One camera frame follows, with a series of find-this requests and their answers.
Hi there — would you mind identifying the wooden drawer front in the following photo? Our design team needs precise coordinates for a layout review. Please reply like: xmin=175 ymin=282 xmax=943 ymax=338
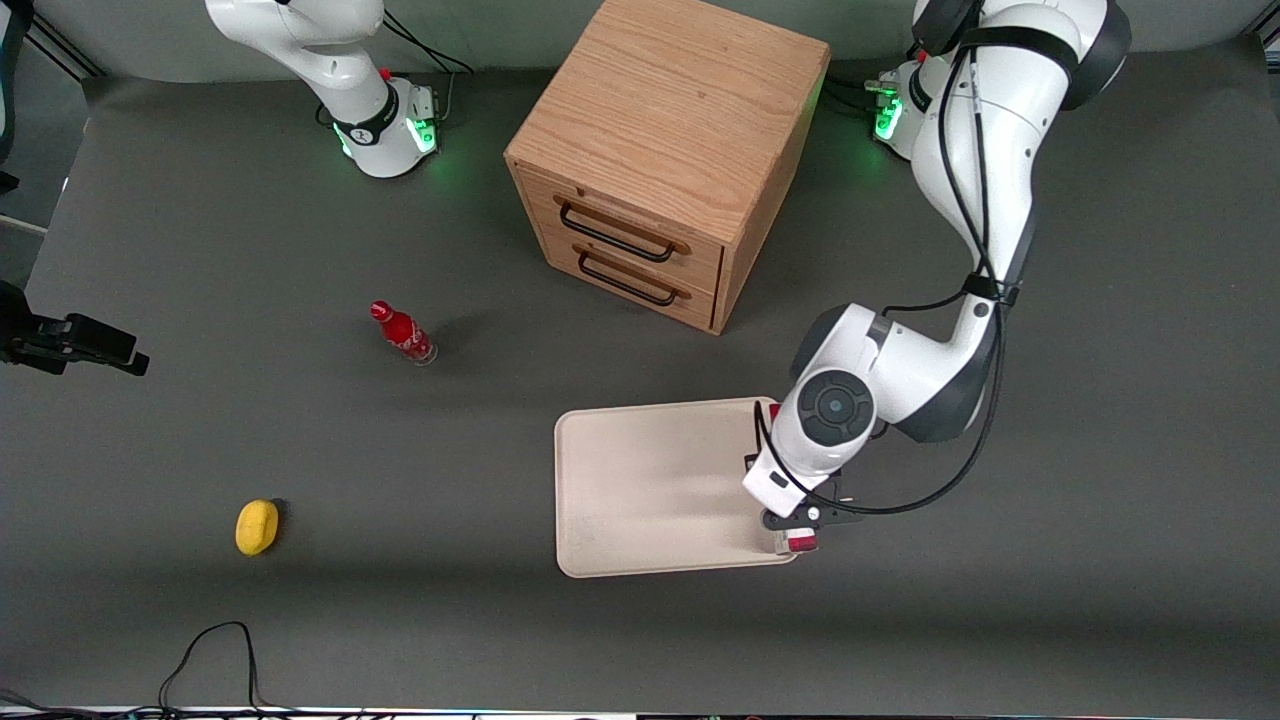
xmin=538 ymin=226 xmax=717 ymax=332
xmin=522 ymin=165 xmax=726 ymax=297

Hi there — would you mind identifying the black left base cable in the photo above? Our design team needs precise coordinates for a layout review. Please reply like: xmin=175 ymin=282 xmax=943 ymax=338
xmin=828 ymin=60 xmax=901 ymax=113

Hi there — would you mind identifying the black looped floor cable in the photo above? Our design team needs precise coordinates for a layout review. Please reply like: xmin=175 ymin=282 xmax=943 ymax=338
xmin=0 ymin=621 xmax=301 ymax=720

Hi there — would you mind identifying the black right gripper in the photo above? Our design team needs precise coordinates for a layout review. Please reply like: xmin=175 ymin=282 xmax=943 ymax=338
xmin=0 ymin=280 xmax=151 ymax=378

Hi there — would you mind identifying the red cookie box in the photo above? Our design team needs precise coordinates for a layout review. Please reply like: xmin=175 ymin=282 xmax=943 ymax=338
xmin=764 ymin=398 xmax=822 ymax=557

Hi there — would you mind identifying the black hanging strap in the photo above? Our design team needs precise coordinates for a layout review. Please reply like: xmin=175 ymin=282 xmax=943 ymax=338
xmin=0 ymin=0 xmax=37 ymax=197

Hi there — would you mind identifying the black right base cable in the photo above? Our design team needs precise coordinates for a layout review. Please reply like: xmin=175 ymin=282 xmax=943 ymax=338
xmin=380 ymin=12 xmax=475 ymax=126

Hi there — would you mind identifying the black base cable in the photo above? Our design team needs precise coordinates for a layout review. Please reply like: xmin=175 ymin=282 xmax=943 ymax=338
xmin=828 ymin=60 xmax=901 ymax=113
xmin=380 ymin=12 xmax=475 ymax=126

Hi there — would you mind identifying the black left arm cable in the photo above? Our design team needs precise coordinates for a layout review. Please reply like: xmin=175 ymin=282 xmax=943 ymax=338
xmin=750 ymin=30 xmax=1013 ymax=517

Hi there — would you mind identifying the yellow lemon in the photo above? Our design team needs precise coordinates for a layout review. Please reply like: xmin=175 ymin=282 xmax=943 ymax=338
xmin=235 ymin=499 xmax=281 ymax=557

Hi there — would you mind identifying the red cola bottle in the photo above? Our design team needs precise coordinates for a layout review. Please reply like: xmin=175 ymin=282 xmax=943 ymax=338
xmin=369 ymin=300 xmax=439 ymax=367

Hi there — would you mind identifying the black drawer handle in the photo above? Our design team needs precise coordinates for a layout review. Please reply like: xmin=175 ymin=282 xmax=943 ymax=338
xmin=576 ymin=246 xmax=683 ymax=307
xmin=556 ymin=200 xmax=681 ymax=265

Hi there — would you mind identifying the cream plastic tray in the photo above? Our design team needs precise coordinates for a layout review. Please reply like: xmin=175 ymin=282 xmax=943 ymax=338
xmin=554 ymin=397 xmax=803 ymax=579

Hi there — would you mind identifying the wooden drawer cabinet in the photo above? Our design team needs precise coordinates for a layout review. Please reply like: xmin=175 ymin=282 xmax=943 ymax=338
xmin=504 ymin=0 xmax=832 ymax=336

